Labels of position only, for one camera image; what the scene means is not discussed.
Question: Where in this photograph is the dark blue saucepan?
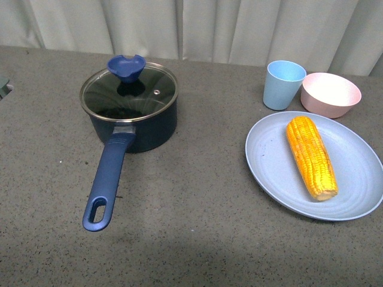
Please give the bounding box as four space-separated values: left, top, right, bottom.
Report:
82 88 178 232

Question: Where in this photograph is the light blue cup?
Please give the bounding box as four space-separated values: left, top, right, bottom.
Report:
263 60 307 111

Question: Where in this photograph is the light blue plate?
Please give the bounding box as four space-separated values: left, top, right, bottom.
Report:
245 111 382 221

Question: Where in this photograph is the grey curtain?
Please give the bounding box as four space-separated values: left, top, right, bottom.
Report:
1 1 382 77

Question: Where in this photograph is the metal dish rack green corner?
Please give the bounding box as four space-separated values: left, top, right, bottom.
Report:
0 75 14 99

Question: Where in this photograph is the glass lid blue knob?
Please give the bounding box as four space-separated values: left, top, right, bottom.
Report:
80 54 179 123

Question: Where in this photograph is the pink bowl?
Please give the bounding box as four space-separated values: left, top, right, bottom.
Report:
300 72 362 118

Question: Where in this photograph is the yellow corn cob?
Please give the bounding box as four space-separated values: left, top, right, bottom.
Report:
286 116 339 201

